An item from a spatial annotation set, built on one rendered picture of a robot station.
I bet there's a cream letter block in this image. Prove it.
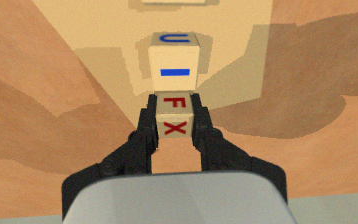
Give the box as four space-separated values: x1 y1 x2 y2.
156 93 194 138
148 32 201 91
141 0 207 6

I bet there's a tan flat mat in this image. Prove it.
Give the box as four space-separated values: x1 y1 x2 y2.
32 0 273 128

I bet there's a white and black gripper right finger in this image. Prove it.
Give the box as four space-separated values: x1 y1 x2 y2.
191 93 288 205

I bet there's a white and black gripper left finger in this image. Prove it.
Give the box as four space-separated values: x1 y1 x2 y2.
61 94 159 224

